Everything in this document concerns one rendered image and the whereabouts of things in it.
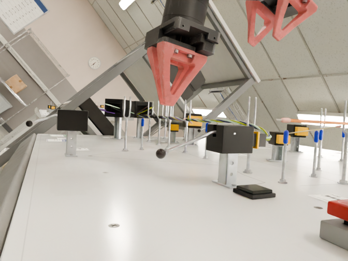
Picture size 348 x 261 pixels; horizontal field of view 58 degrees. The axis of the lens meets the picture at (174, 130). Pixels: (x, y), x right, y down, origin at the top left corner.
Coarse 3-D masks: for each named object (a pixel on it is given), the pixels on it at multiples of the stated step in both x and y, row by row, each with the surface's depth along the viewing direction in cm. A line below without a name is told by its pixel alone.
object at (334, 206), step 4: (332, 200) 27; (336, 200) 27; (340, 200) 27; (344, 200) 27; (328, 204) 27; (332, 204) 27; (336, 204) 26; (340, 204) 26; (344, 204) 26; (328, 208) 27; (332, 208) 27; (336, 208) 26; (340, 208) 26; (344, 208) 26; (328, 212) 27; (332, 212) 27; (336, 212) 26; (340, 212) 26; (344, 212) 26; (336, 216) 26; (340, 216) 26; (344, 216) 26; (344, 220) 27
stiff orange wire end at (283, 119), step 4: (276, 120) 32; (280, 120) 33; (284, 120) 33; (288, 120) 33; (292, 120) 34; (296, 120) 34; (300, 120) 34; (304, 120) 35; (308, 120) 35; (312, 120) 36; (316, 120) 36; (340, 124) 39; (344, 124) 39
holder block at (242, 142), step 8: (208, 128) 47; (216, 128) 45; (224, 128) 44; (232, 128) 44; (240, 128) 45; (248, 128) 46; (208, 136) 47; (216, 136) 45; (224, 136) 44; (232, 136) 44; (240, 136) 45; (248, 136) 46; (208, 144) 47; (216, 144) 45; (224, 144) 44; (232, 144) 44; (240, 144) 45; (248, 144) 46; (216, 152) 45; (224, 152) 44; (232, 152) 44; (240, 152) 45; (248, 152) 46
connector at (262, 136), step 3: (255, 135) 47; (261, 135) 48; (264, 135) 48; (255, 138) 47; (261, 138) 48; (264, 138) 48; (255, 141) 47; (261, 141) 48; (264, 141) 48; (255, 144) 47; (261, 144) 48; (264, 144) 48
